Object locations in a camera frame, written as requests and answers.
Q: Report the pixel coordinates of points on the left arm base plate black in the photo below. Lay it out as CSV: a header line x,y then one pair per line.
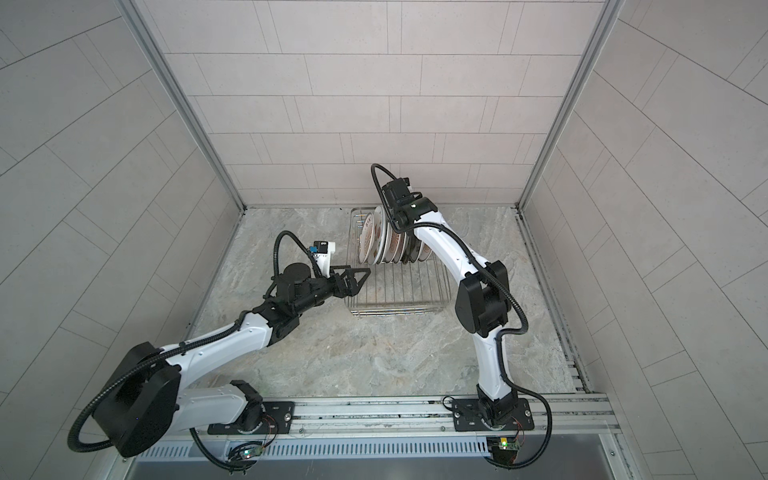
x,y
268,418

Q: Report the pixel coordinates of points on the white blue-rim watermelon plate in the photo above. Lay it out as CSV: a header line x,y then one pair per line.
x,y
384,233

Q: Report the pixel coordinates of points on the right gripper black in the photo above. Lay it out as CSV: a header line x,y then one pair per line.
x,y
395,222

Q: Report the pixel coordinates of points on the circuit board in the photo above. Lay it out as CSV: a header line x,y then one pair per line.
x,y
503,450
246,452

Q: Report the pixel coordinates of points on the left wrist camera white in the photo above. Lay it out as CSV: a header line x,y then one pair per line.
x,y
322,252

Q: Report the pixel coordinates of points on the white plate orange sunburst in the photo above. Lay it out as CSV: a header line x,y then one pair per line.
x,y
367,238

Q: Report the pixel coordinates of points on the white plate red pattern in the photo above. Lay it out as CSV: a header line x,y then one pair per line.
x,y
393,251

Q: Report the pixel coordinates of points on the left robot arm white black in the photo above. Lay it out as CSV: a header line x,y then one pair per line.
x,y
150,393

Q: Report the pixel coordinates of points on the dark striped rim cream plate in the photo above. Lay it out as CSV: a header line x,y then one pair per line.
x,y
412,248

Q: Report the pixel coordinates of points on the left circuit board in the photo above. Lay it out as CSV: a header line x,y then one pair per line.
x,y
246,452

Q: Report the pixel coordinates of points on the aluminium mounting rail frame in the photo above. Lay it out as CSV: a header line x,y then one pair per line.
x,y
412,427

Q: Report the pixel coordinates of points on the steel wire dish rack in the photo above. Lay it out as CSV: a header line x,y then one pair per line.
x,y
397,289

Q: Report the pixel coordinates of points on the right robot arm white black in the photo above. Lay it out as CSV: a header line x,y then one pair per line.
x,y
484,305

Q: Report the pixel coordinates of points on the right circuit board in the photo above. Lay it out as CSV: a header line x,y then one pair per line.
x,y
503,450

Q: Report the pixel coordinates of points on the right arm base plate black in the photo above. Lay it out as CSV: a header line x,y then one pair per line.
x,y
481,415

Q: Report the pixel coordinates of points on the white plate orange rear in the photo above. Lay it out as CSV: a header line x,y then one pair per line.
x,y
424,252

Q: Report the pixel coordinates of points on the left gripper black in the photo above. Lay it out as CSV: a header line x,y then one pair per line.
x,y
341,283

